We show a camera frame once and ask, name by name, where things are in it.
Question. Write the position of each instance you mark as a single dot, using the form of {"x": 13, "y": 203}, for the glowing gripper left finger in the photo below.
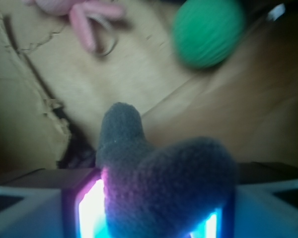
{"x": 83, "y": 206}

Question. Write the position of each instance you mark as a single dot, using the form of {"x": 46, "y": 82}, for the pink plush bunny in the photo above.
{"x": 81, "y": 13}

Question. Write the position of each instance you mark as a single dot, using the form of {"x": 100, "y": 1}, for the green textured ball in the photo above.
{"x": 206, "y": 32}

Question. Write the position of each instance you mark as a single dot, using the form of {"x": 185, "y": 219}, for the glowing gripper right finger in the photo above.
{"x": 219, "y": 224}

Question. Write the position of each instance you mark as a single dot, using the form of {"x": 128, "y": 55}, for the gray plush animal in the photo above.
{"x": 159, "y": 192}

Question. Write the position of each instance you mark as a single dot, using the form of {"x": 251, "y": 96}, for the brown paper bag bin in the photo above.
{"x": 249, "y": 102}

